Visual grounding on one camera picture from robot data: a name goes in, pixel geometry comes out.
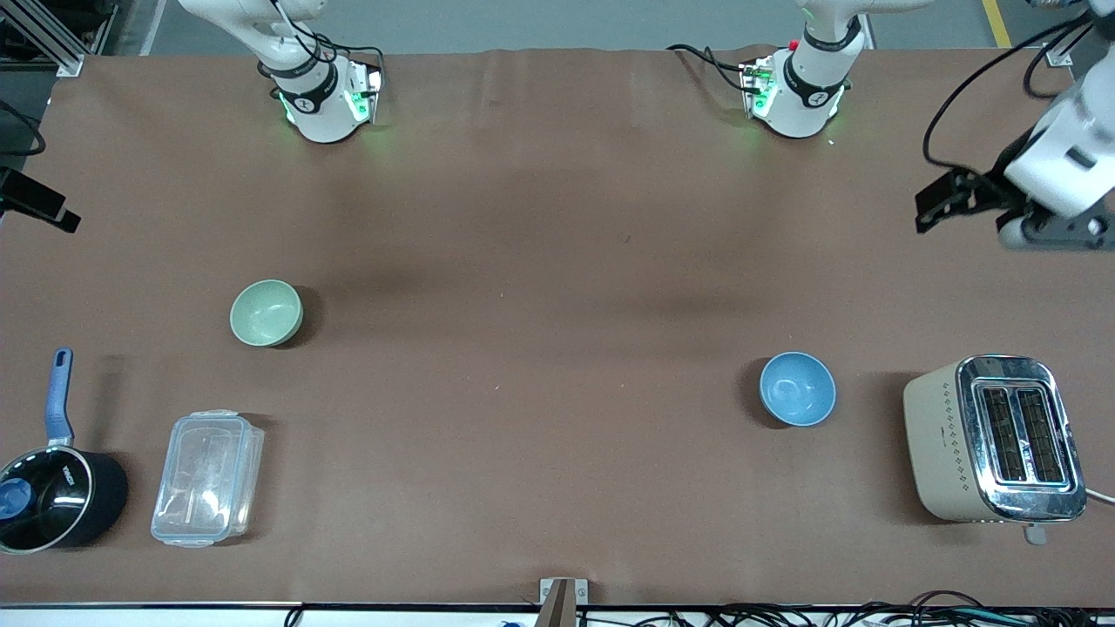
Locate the blue bowl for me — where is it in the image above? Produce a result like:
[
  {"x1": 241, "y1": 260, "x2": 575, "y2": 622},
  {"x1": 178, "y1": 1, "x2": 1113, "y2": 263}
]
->
[{"x1": 759, "y1": 351, "x2": 837, "y2": 428}]

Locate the green bowl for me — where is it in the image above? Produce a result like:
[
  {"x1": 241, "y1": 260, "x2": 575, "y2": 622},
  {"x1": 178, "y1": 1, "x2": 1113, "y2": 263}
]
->
[{"x1": 229, "y1": 279, "x2": 304, "y2": 347}]

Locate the left base connector plate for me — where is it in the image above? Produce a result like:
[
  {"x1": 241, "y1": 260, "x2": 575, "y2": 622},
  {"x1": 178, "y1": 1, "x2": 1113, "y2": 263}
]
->
[{"x1": 740, "y1": 59, "x2": 778, "y2": 119}]

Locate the base connector plate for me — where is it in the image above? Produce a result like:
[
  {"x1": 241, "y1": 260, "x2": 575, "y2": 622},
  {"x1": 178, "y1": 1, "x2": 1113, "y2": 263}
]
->
[
  {"x1": 347, "y1": 59, "x2": 385, "y2": 125},
  {"x1": 740, "y1": 59, "x2": 778, "y2": 119}
]

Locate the beige chrome toaster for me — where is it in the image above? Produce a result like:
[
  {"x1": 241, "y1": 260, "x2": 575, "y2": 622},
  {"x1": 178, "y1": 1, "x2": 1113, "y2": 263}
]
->
[{"x1": 902, "y1": 354, "x2": 1088, "y2": 547}]

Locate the glass lid with blue knob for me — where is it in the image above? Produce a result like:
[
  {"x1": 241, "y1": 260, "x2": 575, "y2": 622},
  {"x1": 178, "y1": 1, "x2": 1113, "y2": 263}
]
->
[{"x1": 0, "y1": 446, "x2": 93, "y2": 554}]

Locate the clear plastic food container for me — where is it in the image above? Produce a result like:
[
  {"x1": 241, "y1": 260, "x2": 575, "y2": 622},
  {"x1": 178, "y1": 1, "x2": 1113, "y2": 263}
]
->
[{"x1": 151, "y1": 409, "x2": 266, "y2": 549}]

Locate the right base connector plate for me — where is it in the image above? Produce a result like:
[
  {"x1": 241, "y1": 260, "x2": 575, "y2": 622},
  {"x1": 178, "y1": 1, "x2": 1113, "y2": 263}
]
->
[{"x1": 347, "y1": 59, "x2": 385, "y2": 125}]

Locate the brown table cover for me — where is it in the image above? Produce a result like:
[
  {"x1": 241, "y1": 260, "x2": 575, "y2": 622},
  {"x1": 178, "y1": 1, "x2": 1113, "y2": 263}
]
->
[{"x1": 0, "y1": 45, "x2": 1115, "y2": 609}]

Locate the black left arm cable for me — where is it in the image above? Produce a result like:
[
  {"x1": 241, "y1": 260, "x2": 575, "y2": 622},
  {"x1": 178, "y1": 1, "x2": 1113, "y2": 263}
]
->
[{"x1": 922, "y1": 17, "x2": 1091, "y2": 172}]

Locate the aluminium frame profile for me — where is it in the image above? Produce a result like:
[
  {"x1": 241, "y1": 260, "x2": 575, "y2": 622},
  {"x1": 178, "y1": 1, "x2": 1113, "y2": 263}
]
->
[{"x1": 0, "y1": 0, "x2": 120, "y2": 78}]

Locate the black left base cable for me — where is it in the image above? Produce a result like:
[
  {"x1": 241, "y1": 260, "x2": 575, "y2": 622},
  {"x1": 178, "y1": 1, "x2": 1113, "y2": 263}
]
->
[{"x1": 666, "y1": 44, "x2": 752, "y2": 93}]

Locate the black pot with blue handle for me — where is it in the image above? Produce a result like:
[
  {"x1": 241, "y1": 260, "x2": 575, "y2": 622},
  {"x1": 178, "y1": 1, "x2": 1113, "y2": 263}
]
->
[{"x1": 0, "y1": 347, "x2": 130, "y2": 556}]

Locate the black cable tangle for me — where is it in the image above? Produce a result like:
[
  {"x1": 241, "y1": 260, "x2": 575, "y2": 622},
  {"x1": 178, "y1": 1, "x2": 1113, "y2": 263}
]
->
[{"x1": 610, "y1": 590, "x2": 1115, "y2": 627}]

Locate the metal camera bracket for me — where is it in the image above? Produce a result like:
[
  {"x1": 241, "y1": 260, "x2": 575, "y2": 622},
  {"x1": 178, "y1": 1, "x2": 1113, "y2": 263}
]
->
[{"x1": 538, "y1": 577, "x2": 590, "y2": 627}]

